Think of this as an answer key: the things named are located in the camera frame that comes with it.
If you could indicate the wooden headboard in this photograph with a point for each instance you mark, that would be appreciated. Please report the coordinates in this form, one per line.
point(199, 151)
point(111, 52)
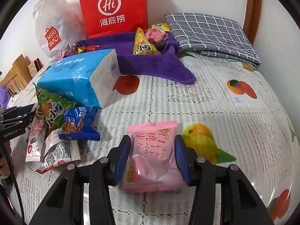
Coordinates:
point(16, 75)

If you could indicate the pink peach snack packet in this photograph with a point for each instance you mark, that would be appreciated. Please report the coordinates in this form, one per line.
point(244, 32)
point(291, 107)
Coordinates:
point(152, 150)

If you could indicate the brown wooden door frame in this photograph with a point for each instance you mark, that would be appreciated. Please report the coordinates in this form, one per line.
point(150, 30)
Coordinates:
point(254, 9)

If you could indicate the blue tissue pack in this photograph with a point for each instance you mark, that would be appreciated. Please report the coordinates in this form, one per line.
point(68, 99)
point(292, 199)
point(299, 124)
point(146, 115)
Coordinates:
point(70, 79)

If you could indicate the blue snack packet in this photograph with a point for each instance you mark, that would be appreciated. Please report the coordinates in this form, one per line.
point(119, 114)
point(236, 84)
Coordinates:
point(77, 121)

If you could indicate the yellow green snack bag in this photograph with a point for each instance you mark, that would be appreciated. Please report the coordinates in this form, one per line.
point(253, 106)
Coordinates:
point(161, 26)

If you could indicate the white striped snack packet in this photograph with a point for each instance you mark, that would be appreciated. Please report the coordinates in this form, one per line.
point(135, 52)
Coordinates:
point(58, 152)

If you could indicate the red paper bag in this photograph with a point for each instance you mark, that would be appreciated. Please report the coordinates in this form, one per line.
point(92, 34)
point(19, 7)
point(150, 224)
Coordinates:
point(112, 4)

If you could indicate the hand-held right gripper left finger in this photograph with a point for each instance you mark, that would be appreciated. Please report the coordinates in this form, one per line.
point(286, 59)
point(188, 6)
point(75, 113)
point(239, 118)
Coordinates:
point(123, 159)

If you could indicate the white strawberry snack packet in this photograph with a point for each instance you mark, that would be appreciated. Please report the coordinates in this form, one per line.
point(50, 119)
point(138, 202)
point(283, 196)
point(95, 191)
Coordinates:
point(35, 143)

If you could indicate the purple cloth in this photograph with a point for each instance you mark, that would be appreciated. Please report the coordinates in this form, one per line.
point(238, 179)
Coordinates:
point(4, 97)

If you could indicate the red snack packet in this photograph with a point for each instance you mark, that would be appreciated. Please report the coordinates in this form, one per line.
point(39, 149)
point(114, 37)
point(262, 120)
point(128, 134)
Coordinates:
point(91, 48)

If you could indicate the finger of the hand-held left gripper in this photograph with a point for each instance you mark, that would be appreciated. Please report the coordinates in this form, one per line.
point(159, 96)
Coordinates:
point(18, 120)
point(23, 109)

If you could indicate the purple towel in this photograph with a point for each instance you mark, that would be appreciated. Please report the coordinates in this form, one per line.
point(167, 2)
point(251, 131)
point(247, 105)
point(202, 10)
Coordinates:
point(145, 63)

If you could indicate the fruit print table cover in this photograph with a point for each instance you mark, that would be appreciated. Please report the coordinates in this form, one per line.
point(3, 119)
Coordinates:
point(187, 103)

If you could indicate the yellow triangular snack packet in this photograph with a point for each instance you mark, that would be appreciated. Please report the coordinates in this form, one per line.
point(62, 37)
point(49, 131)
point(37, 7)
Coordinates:
point(143, 46)

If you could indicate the white plastic shopping bag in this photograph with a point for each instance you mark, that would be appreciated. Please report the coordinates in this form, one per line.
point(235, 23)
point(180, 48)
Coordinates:
point(54, 23)

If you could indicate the grey checked folded cloth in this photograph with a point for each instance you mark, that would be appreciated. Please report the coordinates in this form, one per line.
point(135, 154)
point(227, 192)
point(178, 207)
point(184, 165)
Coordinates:
point(206, 32)

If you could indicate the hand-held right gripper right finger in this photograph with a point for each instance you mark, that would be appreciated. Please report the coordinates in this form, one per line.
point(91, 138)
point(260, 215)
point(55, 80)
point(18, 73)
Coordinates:
point(181, 159)

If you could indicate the patterned cardboard box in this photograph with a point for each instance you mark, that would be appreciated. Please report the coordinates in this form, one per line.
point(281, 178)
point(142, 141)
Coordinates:
point(35, 68)

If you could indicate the green snack packet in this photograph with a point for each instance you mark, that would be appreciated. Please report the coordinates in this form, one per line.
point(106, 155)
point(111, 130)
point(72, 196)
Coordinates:
point(50, 107)

